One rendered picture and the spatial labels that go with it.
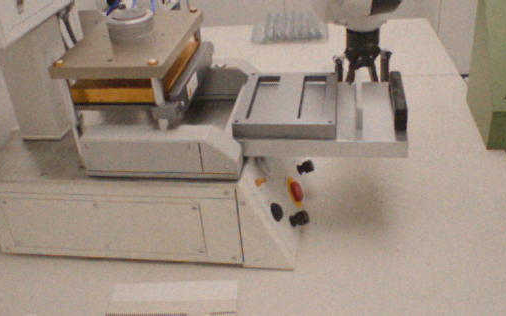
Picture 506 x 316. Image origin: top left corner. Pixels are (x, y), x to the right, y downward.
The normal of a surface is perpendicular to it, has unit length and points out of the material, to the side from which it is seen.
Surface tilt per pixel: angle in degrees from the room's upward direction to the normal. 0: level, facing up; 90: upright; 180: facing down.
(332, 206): 0
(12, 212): 90
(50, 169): 0
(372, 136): 0
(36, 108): 90
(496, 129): 90
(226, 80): 90
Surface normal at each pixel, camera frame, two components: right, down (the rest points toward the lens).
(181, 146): -0.13, 0.50
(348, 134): -0.07, -0.87
